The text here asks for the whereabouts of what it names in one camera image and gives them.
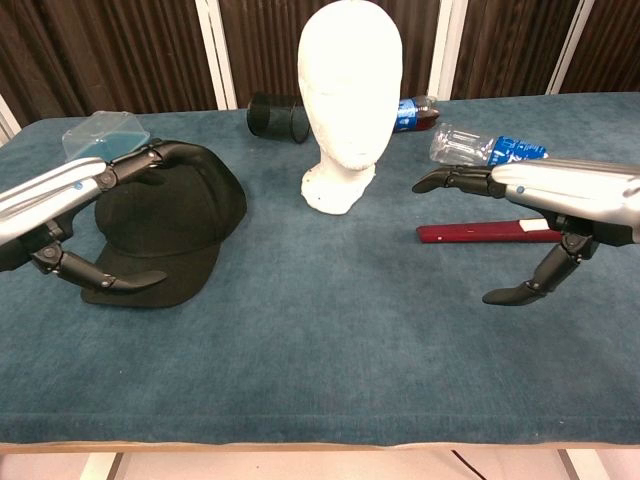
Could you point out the red and cream long case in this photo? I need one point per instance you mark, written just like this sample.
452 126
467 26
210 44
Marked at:
465 233

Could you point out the small brown object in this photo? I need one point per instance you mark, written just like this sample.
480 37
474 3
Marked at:
410 115

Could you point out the clear water bottle blue label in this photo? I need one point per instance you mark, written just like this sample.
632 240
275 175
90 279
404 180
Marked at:
465 145

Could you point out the white table leg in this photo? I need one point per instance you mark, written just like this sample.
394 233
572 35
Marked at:
100 467
585 467

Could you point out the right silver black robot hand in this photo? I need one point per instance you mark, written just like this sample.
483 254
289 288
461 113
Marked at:
575 190

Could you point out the white partition post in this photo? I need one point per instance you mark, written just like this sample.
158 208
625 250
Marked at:
445 50
572 45
7 120
216 50

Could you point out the white foam mannequin head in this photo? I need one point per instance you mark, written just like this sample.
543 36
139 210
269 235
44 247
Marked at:
345 100

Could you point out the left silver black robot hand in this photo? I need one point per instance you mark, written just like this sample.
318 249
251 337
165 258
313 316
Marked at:
60 180

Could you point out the dark translucent plastic cup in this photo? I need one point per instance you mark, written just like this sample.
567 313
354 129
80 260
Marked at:
272 117

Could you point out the blue carpet table cloth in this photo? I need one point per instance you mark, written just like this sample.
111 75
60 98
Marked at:
320 350

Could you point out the clear plastic food container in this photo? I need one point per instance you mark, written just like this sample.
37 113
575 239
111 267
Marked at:
107 132

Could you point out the black baseball cap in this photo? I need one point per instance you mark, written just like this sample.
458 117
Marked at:
165 215

